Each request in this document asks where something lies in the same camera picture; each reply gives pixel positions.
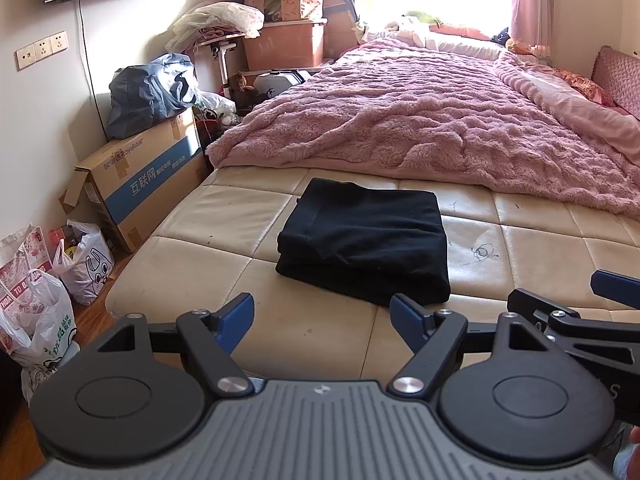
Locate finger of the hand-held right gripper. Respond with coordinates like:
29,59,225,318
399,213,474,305
590,268,640,311
506,287,640,367

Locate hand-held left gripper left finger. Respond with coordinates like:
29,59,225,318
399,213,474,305
95,291,256,397

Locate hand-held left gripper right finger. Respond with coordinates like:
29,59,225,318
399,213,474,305
387,292,552,397

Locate black pants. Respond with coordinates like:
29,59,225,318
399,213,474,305
275,177,452,307

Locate cream leather bed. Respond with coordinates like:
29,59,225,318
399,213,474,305
105,164,640,392

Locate white rabbit print plastic bag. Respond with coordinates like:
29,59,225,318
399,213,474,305
52,219,115,307

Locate large cardboard box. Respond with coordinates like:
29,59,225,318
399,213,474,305
59,107,209,254

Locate white green print plastic bag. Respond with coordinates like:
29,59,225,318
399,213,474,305
0,269,77,377

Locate pink fluffy blanket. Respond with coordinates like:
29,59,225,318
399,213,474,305
206,37,640,221

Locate floral pink pillow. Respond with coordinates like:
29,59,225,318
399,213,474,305
550,67,617,109

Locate crumpled grey plastic bag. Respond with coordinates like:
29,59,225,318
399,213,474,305
20,360,53,407

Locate small white green plastic bag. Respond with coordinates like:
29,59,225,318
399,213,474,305
194,89,237,122

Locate floral paper shopping bag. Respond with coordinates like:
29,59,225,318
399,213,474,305
0,224,54,311

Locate brown teddy bear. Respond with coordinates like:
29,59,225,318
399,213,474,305
228,72,257,107

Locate white case with deer print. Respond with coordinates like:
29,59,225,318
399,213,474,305
252,71,312,100

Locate grey blue duffel bag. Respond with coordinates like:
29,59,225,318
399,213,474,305
107,53,199,140

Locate orange plush toy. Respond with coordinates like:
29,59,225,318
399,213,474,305
504,36,552,57

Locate white rolling side table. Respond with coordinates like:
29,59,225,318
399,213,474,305
192,31,247,102

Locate brown storage box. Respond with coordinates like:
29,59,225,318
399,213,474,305
242,17,329,73

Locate white clothes heap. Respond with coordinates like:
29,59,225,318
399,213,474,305
384,15,452,50

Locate pink curtain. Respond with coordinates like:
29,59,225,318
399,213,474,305
510,0,557,56

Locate heap of white cloth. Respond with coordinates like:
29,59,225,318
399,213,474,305
165,1,265,52

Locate green cloth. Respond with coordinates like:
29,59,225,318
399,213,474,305
404,10,445,27

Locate floral fabric storage bag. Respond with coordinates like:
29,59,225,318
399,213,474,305
244,0,325,24

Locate black power cable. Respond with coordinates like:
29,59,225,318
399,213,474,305
77,0,110,141

